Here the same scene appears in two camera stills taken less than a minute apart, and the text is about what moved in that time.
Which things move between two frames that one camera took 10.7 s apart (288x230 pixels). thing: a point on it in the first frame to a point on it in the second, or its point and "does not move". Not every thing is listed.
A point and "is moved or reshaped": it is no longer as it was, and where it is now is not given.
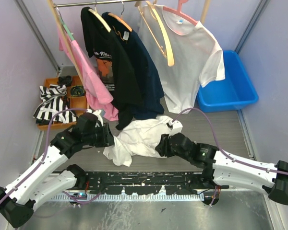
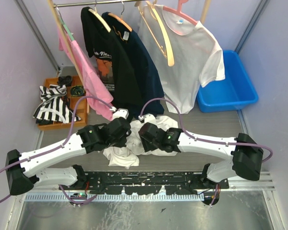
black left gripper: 108,139 to 122,143
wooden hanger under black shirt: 99,18 does not move
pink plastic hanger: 178,12 does not move
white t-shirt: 140,137 is moved or reshaped
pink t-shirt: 98,97 does not move
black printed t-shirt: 114,68 does not move
